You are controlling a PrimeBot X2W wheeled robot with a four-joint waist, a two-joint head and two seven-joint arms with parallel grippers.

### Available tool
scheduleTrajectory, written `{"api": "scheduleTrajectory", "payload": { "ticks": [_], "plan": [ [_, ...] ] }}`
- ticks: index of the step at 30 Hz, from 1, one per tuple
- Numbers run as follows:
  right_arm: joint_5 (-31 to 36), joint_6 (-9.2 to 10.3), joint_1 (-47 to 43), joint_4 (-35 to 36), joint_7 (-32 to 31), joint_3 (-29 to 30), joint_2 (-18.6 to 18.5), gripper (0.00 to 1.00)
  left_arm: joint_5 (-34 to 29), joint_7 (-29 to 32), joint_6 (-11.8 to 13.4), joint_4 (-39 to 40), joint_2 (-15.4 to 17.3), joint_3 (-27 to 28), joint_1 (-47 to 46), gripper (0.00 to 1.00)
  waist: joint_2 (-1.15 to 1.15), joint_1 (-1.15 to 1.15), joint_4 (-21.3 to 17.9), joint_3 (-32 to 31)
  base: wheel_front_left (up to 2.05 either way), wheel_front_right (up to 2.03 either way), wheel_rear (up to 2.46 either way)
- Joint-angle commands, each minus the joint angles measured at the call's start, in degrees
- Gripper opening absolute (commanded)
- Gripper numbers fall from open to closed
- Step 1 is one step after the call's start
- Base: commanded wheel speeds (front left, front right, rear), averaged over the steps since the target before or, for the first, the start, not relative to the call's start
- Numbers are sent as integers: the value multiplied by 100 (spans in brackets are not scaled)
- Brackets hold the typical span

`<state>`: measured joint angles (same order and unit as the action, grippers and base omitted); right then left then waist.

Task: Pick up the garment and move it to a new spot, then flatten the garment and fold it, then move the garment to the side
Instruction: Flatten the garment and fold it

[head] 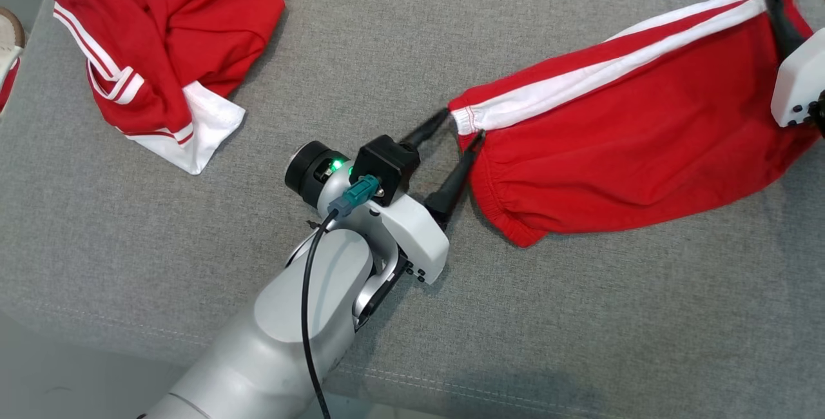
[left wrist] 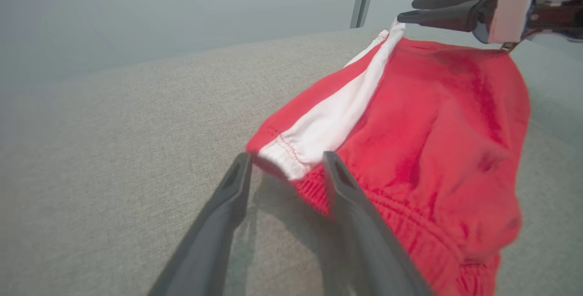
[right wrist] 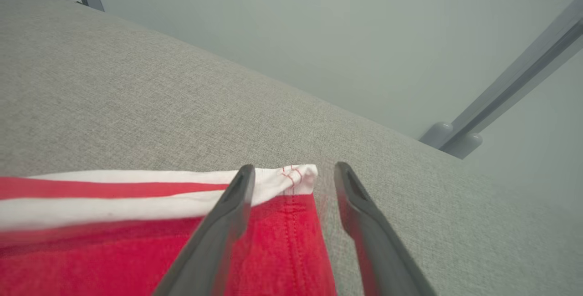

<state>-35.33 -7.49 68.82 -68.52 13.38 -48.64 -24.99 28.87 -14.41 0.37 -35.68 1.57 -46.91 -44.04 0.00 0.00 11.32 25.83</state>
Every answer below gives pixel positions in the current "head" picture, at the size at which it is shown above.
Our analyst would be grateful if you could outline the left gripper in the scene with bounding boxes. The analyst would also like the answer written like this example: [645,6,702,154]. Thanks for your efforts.
[284,108,486,285]

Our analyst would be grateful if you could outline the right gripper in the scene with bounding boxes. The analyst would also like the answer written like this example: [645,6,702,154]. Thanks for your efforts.
[764,0,825,137]

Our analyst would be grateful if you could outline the red shorts with white stripe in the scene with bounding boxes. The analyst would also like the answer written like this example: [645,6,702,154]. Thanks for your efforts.
[449,0,820,248]

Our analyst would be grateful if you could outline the red shirt with white sleeves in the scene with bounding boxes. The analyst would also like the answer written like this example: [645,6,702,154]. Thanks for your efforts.
[53,0,286,175]

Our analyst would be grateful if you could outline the cream perforated laundry basket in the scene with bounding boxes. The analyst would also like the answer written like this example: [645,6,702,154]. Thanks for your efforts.
[0,6,26,117]

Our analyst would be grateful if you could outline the left camera cable teal plug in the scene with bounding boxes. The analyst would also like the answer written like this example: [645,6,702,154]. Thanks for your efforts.
[300,175,380,419]

